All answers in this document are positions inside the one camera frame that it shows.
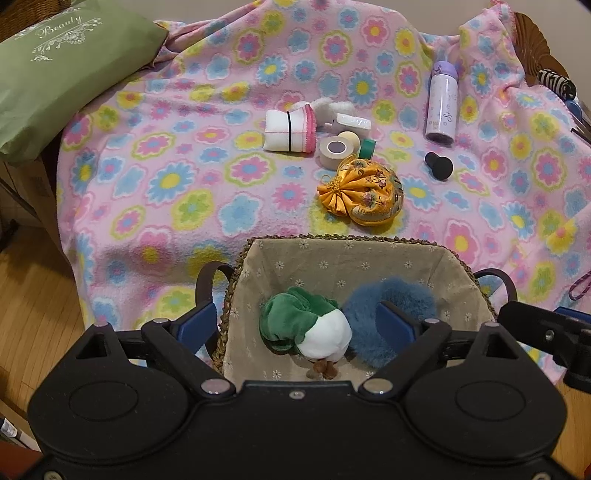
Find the orange embroidered pouch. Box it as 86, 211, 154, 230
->
316, 154, 405, 227

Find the beige tape roll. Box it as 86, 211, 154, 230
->
318, 136, 355, 163

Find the black stopper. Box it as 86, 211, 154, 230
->
425, 151, 454, 182

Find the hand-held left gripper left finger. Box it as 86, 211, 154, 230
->
74, 301, 236, 398

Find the zebra striped object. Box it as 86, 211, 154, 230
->
536, 68, 578, 100

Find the pink cord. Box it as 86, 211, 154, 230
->
569, 271, 591, 301

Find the folded white and pink cloth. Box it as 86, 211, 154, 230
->
263, 104, 318, 154

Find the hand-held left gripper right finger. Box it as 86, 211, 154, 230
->
358, 300, 520, 400

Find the pink floral fleece blanket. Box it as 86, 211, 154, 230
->
55, 0, 591, 376

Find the green pillow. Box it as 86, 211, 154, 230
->
0, 0, 170, 168

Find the woven basket with floral liner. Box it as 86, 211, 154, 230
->
194, 234, 519, 385

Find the green and white plush toy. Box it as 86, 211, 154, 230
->
259, 287, 354, 380

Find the white and purple bottle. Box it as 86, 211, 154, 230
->
424, 60, 461, 144

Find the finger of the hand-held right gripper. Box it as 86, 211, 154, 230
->
496, 300, 591, 394

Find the cardboard box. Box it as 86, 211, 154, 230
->
0, 152, 63, 236

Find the blue fluffy pom-pom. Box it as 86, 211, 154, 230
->
342, 277, 439, 371

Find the white cotton pad pack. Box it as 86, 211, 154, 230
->
333, 113, 373, 136

